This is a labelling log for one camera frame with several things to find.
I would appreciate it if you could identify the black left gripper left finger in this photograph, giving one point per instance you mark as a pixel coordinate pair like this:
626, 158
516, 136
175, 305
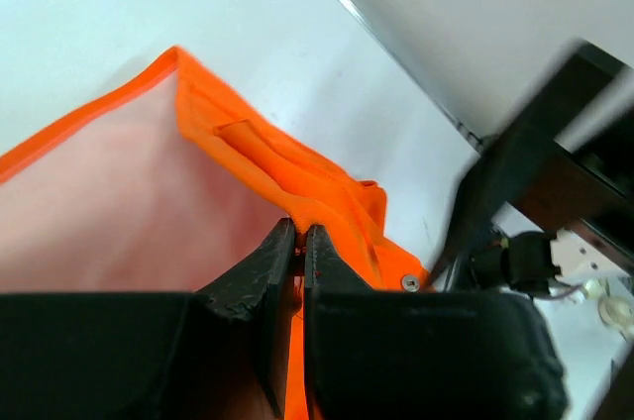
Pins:
217, 353

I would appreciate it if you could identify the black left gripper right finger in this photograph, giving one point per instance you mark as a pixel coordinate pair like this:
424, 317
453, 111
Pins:
376, 354

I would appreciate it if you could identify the orange jacket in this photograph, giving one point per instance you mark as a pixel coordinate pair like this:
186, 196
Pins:
168, 182

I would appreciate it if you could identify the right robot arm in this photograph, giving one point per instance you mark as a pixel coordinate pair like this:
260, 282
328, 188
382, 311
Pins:
525, 188

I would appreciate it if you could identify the aluminium frame rail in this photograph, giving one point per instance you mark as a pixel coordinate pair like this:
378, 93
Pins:
385, 23

